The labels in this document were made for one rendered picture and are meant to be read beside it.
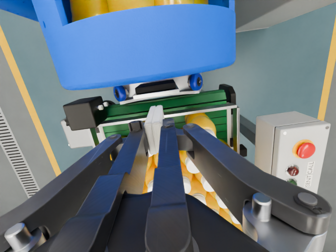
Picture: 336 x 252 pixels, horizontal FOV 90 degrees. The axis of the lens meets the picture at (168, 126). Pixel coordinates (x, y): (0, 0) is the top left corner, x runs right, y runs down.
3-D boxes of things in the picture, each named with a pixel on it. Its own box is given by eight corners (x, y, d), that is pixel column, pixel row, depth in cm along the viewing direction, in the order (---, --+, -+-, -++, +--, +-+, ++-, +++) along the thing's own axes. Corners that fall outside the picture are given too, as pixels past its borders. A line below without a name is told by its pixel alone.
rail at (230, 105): (232, 102, 47) (236, 104, 44) (232, 105, 47) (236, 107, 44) (93, 122, 48) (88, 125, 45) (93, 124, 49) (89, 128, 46)
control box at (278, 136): (295, 110, 43) (333, 123, 33) (287, 175, 50) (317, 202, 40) (255, 116, 43) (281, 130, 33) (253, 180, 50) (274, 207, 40)
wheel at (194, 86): (195, 73, 41) (187, 74, 42) (196, 92, 42) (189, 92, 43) (203, 71, 44) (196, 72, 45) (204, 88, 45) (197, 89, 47)
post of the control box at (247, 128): (202, 89, 140) (280, 140, 46) (203, 94, 141) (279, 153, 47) (198, 90, 140) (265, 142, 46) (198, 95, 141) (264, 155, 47)
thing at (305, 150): (313, 140, 35) (318, 142, 33) (310, 155, 36) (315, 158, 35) (295, 142, 35) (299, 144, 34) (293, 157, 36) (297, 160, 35)
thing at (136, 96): (175, 77, 47) (178, 81, 35) (176, 86, 47) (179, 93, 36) (139, 82, 47) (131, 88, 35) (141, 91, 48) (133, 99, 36)
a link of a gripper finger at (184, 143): (161, 138, 13) (199, 133, 13) (162, 118, 18) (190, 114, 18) (164, 155, 13) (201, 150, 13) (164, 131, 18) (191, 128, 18)
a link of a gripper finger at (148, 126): (157, 154, 15) (149, 155, 15) (160, 127, 22) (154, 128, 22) (152, 123, 14) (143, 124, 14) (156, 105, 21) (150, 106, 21)
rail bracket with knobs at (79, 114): (109, 93, 51) (96, 100, 41) (115, 116, 53) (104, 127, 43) (77, 98, 51) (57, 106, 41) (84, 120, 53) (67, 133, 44)
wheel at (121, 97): (124, 83, 42) (117, 85, 41) (128, 101, 44) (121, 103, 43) (117, 83, 46) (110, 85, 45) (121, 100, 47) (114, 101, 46)
